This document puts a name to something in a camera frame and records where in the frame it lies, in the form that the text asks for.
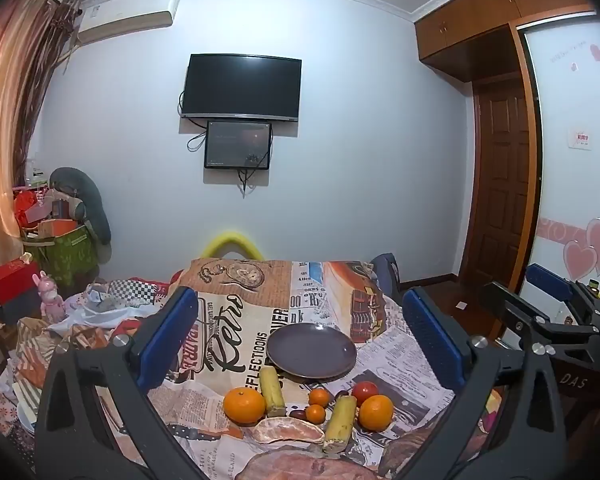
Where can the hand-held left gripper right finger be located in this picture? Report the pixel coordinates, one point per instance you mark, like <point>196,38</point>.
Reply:
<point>430,330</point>

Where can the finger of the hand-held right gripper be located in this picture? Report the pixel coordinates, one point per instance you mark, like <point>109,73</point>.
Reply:
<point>512,307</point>
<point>550,280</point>

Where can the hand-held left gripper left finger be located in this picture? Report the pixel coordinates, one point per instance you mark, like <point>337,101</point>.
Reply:
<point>172,330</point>

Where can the red tomato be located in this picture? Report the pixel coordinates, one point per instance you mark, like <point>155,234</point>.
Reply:
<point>365,393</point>

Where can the large orange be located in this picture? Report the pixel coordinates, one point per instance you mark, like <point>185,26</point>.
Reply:
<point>244,406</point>
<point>376,413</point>

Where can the dark round plate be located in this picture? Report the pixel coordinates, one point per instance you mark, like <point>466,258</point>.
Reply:
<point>311,351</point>

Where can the small tangerine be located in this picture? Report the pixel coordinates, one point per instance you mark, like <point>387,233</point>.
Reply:
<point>319,397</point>
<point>315,414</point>

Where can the checkered cloth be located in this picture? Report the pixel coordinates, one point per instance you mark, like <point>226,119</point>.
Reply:
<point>132,291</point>

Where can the printed newspaper tablecloth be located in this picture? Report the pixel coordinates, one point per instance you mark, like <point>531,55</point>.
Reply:
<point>240,310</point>

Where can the white heart-print wardrobe door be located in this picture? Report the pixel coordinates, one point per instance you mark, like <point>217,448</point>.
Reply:
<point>575,185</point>

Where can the wooden door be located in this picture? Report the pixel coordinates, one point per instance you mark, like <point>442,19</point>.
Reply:
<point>500,180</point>

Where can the pink bunny toy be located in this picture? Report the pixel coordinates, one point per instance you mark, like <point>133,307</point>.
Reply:
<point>52,297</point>

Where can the green patterned box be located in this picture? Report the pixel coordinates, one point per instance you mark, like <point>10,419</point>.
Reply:
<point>65,257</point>

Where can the red date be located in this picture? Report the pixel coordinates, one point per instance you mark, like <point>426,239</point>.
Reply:
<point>298,414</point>

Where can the orange box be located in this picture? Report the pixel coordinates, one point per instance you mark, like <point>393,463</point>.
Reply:
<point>57,227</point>

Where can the grey plush pillow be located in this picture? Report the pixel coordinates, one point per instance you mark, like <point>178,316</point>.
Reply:
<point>87,200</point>

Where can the large red flat box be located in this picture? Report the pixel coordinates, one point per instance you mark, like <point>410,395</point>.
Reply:
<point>12,280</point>

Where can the red gift box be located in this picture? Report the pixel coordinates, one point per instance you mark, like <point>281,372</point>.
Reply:
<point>27,207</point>

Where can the striped curtain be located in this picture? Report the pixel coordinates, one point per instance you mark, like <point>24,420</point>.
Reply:
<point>10,110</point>

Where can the wooden overhead cabinet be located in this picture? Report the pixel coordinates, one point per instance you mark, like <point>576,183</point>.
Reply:
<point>480,15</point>

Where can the white air conditioner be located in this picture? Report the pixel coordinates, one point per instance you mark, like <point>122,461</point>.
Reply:
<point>125,20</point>

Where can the small black wall monitor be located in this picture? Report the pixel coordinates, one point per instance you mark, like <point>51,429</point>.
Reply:
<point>238,144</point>

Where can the black wall television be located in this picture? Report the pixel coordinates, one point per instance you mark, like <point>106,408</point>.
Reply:
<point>241,87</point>

